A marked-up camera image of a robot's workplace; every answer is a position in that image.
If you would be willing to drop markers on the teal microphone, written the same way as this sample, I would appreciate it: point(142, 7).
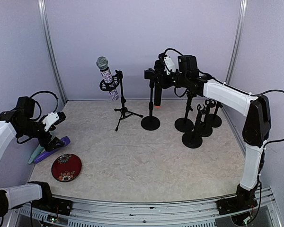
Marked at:
point(35, 153)

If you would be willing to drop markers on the right aluminium frame post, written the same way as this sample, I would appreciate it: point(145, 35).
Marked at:
point(237, 40)

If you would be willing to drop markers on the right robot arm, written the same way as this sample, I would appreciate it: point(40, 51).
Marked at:
point(255, 108)

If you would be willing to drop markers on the black stand of orange microphone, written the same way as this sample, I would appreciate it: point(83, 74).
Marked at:
point(213, 119)

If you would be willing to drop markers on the left aluminium frame post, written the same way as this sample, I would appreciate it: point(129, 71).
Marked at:
point(50, 49)

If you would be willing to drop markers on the red floral plate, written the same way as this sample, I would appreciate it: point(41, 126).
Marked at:
point(66, 168)

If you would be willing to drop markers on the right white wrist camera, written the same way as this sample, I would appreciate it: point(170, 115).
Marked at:
point(169, 65)

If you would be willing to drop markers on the glitter silver-head microphone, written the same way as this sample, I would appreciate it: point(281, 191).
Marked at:
point(107, 84)

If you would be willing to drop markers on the front aluminium rail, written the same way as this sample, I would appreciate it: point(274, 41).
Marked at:
point(197, 213)

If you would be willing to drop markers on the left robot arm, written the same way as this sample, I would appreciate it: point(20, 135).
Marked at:
point(19, 122)

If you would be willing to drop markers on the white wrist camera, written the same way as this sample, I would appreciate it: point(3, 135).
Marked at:
point(49, 120)
point(169, 65)

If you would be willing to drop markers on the black microphone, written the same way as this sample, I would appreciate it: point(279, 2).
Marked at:
point(159, 69)

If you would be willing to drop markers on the black tripod stand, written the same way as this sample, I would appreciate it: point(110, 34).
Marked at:
point(124, 112)

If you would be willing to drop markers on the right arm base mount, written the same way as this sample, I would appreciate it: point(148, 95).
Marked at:
point(231, 205)

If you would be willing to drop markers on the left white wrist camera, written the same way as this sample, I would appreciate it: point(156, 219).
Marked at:
point(49, 120)

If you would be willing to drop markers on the black stand of purple microphone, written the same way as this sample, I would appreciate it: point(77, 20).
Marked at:
point(184, 124)

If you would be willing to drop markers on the black stand of teal microphone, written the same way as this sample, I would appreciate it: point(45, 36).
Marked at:
point(192, 139)

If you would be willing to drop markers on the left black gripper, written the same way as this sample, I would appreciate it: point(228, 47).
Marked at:
point(50, 145)

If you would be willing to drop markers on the purple-head microphone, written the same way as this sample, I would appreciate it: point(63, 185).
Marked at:
point(46, 154)

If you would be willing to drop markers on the aluminium frame post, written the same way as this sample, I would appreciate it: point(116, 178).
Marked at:
point(237, 40)
point(50, 49)

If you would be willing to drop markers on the black stand of pink microphone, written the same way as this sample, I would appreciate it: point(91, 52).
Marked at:
point(205, 129)

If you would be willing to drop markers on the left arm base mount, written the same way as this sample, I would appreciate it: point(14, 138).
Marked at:
point(55, 205)

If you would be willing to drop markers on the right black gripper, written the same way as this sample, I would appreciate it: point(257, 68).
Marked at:
point(165, 84)

